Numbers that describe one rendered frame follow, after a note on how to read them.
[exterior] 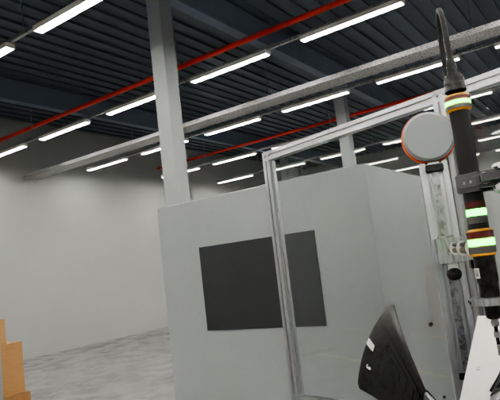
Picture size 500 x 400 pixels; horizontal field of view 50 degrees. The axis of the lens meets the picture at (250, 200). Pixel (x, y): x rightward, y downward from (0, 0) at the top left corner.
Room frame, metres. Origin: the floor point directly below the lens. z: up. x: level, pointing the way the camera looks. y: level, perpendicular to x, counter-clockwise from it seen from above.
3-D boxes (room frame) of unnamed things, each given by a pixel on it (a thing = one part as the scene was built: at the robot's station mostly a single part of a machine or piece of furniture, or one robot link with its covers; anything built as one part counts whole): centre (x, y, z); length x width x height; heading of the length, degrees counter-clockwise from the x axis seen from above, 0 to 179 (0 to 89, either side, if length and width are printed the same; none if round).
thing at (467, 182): (0.90, -0.37, 1.65); 0.07 x 0.03 x 0.03; 41
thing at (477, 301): (0.95, -0.39, 1.49); 0.09 x 0.07 x 0.10; 166
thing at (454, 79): (0.94, -0.39, 1.65); 0.04 x 0.04 x 0.46
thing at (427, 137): (1.64, -0.57, 1.88); 0.17 x 0.15 x 0.16; 41
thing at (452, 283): (1.59, -0.56, 1.48); 0.05 x 0.03 x 0.62; 76
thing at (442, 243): (1.54, -0.54, 1.54); 0.10 x 0.07 x 0.08; 166
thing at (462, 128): (0.94, -0.39, 1.68); 0.03 x 0.03 x 0.21
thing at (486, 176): (0.86, -0.41, 1.65); 0.08 x 0.06 x 0.01; 100
